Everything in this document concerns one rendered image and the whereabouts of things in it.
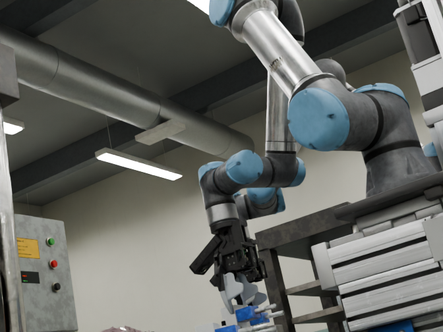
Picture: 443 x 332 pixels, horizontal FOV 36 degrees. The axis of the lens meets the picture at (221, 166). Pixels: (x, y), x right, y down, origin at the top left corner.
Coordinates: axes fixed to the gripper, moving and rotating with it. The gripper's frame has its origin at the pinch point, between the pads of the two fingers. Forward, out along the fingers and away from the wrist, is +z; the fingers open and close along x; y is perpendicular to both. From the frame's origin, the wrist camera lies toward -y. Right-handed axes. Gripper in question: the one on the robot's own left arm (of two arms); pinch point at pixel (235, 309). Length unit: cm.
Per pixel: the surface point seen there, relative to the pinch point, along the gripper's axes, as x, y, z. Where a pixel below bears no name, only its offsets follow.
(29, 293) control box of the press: 22, -85, -26
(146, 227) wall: 656, -473, -242
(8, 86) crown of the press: 6, -69, -91
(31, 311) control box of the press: 21, -85, -21
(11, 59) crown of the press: 9, -69, -102
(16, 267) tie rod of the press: 4, -72, -31
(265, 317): 28.4, -6.5, 0.6
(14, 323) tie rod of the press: 2, -73, -14
